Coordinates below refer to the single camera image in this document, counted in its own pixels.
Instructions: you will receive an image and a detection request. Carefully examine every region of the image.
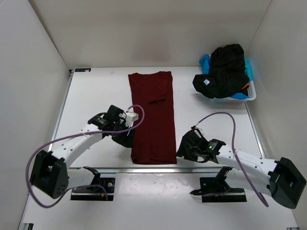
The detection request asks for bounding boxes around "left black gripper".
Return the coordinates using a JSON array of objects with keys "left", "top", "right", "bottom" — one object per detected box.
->
[{"left": 111, "top": 120, "right": 136, "bottom": 148}]

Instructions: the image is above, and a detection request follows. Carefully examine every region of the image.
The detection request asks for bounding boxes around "dark red t shirt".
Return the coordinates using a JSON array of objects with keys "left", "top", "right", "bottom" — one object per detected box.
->
[{"left": 128, "top": 71, "right": 177, "bottom": 165}]

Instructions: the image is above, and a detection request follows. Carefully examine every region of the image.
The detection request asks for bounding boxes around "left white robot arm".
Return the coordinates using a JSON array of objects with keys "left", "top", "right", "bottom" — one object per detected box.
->
[{"left": 25, "top": 105, "right": 144, "bottom": 200}]

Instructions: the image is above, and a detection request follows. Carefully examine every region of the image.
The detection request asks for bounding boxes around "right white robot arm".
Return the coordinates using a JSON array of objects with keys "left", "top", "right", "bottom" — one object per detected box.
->
[{"left": 177, "top": 127, "right": 307, "bottom": 209}]

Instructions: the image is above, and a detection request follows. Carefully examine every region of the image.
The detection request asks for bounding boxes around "white plastic laundry basket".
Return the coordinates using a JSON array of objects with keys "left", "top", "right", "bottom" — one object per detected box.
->
[{"left": 211, "top": 80, "right": 257, "bottom": 106}]

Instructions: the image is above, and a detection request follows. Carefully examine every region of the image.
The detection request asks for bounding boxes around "black t shirt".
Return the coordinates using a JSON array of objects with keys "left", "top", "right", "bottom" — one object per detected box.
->
[{"left": 192, "top": 44, "right": 249, "bottom": 99}]

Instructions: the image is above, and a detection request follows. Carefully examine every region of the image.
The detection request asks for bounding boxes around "black label sticker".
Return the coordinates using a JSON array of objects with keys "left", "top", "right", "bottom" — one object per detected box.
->
[{"left": 74, "top": 68, "right": 91, "bottom": 72}]

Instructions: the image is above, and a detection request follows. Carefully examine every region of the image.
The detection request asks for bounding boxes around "blue t shirt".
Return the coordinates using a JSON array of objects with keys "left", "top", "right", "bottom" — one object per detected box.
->
[{"left": 199, "top": 55, "right": 253, "bottom": 100}]

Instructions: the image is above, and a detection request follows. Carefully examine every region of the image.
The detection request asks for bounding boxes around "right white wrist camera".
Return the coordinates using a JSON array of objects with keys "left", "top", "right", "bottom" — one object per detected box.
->
[{"left": 191, "top": 126, "right": 204, "bottom": 138}]

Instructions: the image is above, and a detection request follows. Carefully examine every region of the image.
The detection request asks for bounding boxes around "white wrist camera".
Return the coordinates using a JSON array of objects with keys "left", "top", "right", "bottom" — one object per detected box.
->
[
  {"left": 191, "top": 126, "right": 204, "bottom": 138},
  {"left": 125, "top": 112, "right": 139, "bottom": 127}
]

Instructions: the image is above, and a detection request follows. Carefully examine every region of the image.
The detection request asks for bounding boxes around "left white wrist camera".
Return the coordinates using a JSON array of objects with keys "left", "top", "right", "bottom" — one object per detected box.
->
[{"left": 125, "top": 112, "right": 139, "bottom": 127}]

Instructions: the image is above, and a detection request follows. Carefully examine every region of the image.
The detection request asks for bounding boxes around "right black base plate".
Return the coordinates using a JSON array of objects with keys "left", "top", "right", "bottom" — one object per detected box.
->
[{"left": 189, "top": 175, "right": 247, "bottom": 203}]

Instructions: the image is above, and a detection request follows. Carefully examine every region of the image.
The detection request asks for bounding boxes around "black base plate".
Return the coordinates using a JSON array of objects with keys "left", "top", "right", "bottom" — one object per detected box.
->
[
  {"left": 70, "top": 173, "right": 116, "bottom": 201},
  {"left": 189, "top": 175, "right": 247, "bottom": 203}
]

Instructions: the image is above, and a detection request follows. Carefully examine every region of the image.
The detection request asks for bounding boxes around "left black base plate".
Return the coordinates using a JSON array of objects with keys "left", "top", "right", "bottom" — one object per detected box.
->
[{"left": 70, "top": 173, "right": 116, "bottom": 201}]

